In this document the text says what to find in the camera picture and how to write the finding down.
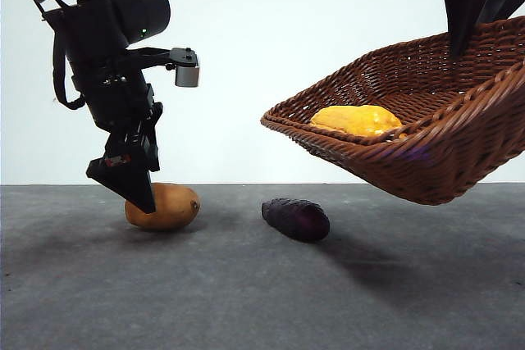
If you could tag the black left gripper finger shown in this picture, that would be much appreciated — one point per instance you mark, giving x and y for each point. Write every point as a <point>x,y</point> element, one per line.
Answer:
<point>131,182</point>

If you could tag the brown potato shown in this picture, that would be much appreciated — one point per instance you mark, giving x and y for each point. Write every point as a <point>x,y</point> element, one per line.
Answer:
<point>172,210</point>

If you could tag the yellow corn cob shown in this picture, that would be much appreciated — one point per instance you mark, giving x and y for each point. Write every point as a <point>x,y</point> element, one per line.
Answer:
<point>357,120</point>

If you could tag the purple sweet potato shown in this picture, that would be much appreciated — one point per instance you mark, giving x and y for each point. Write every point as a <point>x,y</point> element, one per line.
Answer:
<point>297,219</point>

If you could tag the brown wicker basket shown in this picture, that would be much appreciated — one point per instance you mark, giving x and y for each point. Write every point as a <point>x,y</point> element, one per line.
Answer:
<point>430,169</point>

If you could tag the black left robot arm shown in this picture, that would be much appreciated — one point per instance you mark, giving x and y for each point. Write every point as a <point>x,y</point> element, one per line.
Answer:
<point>102,38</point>

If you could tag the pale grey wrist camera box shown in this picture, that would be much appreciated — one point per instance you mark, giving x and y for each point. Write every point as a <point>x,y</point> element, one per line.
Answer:
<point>187,75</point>

